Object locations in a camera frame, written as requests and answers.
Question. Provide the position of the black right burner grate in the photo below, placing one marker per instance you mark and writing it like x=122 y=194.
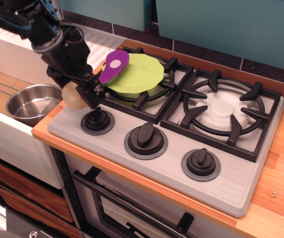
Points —
x=244 y=143

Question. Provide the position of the black left burner grate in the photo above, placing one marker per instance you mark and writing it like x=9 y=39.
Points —
x=151 y=105

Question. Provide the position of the small steel pot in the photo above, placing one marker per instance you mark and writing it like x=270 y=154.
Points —
x=31 y=104

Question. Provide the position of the black right stove knob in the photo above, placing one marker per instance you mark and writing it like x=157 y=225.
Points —
x=201 y=165

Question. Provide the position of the black oven door handle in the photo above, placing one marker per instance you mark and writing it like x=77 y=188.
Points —
x=179 y=231

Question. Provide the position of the lime green plate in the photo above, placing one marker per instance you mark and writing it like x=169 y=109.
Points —
x=142 y=73

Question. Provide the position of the black left stove knob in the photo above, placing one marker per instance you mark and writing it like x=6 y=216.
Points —
x=97 y=122

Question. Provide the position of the teal cabinet right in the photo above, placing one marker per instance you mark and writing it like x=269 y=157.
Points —
x=249 y=29

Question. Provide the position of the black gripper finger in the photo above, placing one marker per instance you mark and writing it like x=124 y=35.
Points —
x=91 y=92
x=58 y=78

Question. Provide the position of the white right burner disc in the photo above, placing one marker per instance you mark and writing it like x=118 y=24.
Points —
x=221 y=105

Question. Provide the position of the grey toy stove top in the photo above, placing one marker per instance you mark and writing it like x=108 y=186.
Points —
x=230 y=192

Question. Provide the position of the wooden drawer front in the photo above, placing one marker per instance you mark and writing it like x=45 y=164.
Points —
x=36 y=200

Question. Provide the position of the purple toy eggplant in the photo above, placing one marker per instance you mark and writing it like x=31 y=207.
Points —
x=115 y=64

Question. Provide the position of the teal cabinet left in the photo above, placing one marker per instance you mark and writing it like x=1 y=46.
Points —
x=133 y=14

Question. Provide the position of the black burner grate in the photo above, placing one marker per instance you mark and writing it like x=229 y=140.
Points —
x=244 y=143
x=151 y=105

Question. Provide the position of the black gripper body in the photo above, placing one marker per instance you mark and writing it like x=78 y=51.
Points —
x=64 y=49

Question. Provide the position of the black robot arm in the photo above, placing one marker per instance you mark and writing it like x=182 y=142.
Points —
x=18 y=16

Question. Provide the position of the teal cabinet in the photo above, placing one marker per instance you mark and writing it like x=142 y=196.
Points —
x=133 y=14
x=249 y=29

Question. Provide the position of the beige toy potato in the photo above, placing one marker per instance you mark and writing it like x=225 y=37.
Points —
x=72 y=98

